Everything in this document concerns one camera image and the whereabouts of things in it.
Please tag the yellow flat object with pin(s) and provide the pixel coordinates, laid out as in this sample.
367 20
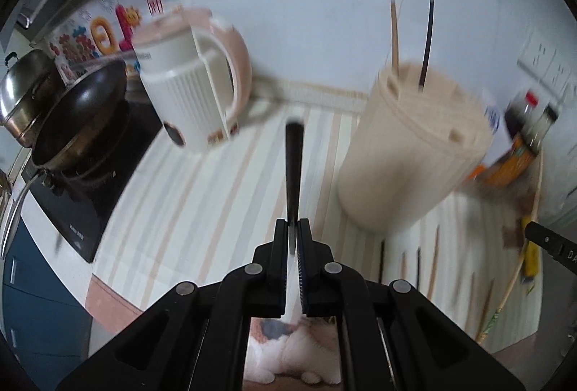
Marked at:
532 260

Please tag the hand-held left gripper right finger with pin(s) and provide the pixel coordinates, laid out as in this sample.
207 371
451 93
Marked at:
303 269

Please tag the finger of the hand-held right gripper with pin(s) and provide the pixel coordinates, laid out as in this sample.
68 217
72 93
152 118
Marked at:
547 238

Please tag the steel pot with lid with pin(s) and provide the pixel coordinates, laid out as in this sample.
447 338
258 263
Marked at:
25 89

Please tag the black induction cooktop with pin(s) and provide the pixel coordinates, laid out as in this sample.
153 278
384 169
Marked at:
90 202

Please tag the blue cabinet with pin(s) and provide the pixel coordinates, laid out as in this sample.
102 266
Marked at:
36 305

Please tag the orange label bottle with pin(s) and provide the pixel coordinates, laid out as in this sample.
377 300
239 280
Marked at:
509 163

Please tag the black frying pan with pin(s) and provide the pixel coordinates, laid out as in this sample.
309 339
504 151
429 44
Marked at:
81 111

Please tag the dark sauce bottle red cap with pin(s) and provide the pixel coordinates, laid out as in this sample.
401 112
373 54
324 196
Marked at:
518 114

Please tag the bamboo rimmed tray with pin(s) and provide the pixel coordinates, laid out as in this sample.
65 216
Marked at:
518 265

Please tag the striped cat mat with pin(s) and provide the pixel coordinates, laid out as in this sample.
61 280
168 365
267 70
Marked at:
203 202

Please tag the black chopstick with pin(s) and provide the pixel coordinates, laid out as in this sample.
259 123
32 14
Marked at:
294 165
382 260
427 44
418 269

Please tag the long wooden chopstick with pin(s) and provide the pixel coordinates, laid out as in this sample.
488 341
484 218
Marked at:
434 260

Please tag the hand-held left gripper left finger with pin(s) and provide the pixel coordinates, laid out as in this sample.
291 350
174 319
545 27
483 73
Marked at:
283 269

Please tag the white blue packet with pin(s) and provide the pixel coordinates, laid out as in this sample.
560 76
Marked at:
495 120

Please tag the white wall socket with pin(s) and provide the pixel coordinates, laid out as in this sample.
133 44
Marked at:
545 57

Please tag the beige utensil holder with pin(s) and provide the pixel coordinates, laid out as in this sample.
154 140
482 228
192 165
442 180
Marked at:
405 156

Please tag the short wooden chopstick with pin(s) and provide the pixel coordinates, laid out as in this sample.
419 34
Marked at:
404 265

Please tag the white pink electric kettle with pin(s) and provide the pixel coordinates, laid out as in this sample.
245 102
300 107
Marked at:
180 93

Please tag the dark sauce bottle black cap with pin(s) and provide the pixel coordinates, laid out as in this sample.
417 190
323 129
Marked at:
543 125

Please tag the colourful wall sticker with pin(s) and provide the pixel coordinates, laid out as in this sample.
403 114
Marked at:
99 30

